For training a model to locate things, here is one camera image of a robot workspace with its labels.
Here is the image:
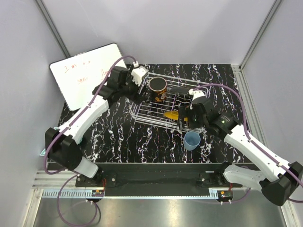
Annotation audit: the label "light blue plastic cup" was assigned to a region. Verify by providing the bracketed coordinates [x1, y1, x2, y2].
[184, 131, 201, 151]

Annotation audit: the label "yellow round plate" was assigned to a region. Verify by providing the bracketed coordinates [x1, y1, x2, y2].
[163, 111, 179, 121]

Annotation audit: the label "teal cat ear headphones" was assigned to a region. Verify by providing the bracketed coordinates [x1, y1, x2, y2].
[40, 127, 59, 157]

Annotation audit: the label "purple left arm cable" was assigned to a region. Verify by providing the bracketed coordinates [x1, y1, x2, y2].
[44, 55, 139, 225]

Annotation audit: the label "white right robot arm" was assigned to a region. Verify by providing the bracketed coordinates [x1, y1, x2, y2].
[178, 97, 303, 206]

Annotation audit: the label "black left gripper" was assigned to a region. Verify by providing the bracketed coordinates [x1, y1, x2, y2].
[119, 72, 148, 105]

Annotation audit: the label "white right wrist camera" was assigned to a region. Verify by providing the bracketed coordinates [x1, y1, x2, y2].
[188, 89, 206, 105]

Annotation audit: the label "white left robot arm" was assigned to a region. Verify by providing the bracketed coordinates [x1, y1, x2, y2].
[45, 66, 148, 187]

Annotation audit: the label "white whiteboard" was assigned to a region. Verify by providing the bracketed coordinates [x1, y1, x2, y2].
[49, 43, 122, 111]

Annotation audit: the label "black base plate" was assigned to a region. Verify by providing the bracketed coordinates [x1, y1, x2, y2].
[75, 163, 240, 198]

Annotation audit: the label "white wire dish rack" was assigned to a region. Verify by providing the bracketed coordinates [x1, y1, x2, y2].
[130, 73, 206, 133]

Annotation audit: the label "black marble mat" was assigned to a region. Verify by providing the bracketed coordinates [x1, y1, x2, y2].
[48, 63, 259, 164]

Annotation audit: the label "red bowl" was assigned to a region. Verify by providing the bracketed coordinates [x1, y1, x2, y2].
[145, 77, 167, 103]

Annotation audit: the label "black floral square plate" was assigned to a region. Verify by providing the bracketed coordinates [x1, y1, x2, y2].
[169, 86, 190, 96]

